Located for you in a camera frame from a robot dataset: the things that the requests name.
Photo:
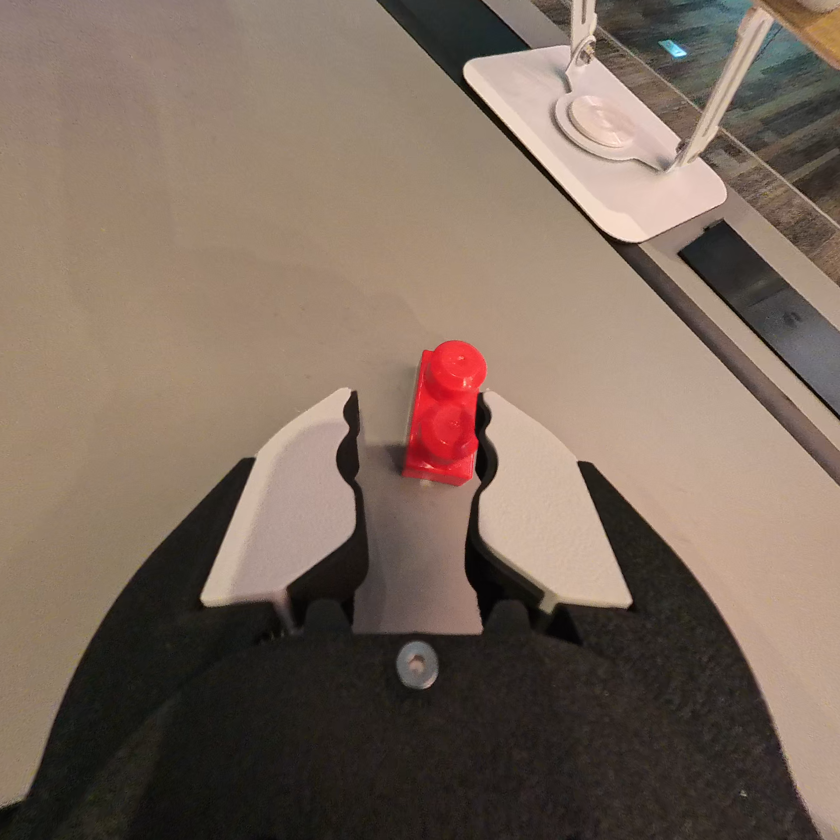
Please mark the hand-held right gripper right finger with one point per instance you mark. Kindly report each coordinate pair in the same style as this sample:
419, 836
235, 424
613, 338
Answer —
544, 512

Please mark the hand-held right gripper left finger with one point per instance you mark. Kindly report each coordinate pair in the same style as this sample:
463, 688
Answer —
295, 512

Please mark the red two-stud block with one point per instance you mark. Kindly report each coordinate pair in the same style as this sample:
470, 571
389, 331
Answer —
439, 433

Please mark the black desk plate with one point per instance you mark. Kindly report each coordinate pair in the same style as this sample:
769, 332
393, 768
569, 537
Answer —
453, 33
761, 308

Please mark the grey desk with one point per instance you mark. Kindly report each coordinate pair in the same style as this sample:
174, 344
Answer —
197, 229

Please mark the white board stand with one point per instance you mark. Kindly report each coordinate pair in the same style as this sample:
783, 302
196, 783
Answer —
525, 85

